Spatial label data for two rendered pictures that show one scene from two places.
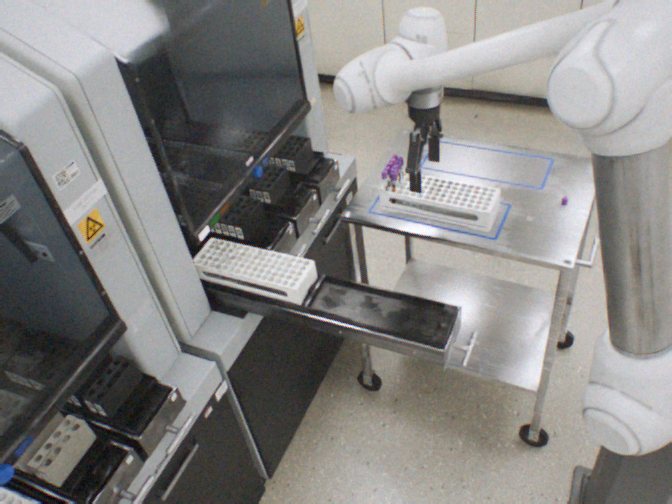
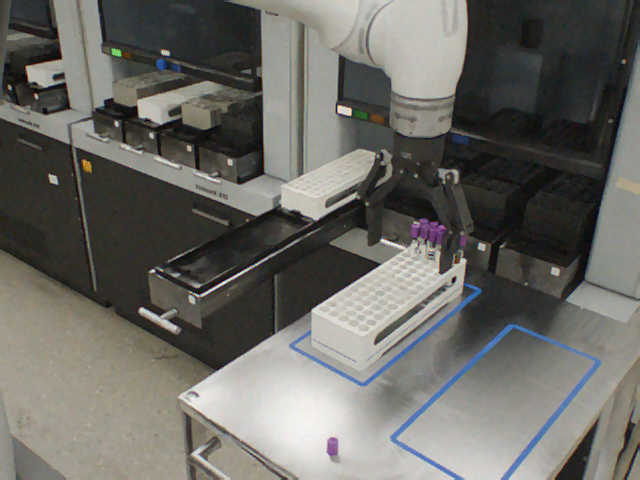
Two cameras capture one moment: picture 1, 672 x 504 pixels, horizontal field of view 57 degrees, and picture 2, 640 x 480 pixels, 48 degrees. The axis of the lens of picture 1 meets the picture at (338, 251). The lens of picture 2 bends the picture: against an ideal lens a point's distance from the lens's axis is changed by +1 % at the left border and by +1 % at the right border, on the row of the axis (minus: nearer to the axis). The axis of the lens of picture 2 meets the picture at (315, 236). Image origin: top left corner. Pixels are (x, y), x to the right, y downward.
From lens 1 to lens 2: 1.81 m
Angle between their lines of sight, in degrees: 77
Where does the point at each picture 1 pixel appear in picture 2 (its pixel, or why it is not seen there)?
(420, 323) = (200, 268)
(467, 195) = (370, 308)
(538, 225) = (293, 397)
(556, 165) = not seen: outside the picture
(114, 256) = (277, 39)
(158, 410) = (218, 153)
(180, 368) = (277, 184)
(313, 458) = not seen: hidden behind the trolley
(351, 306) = (260, 236)
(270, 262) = (333, 180)
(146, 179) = not seen: hidden behind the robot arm
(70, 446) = (197, 111)
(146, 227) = (309, 49)
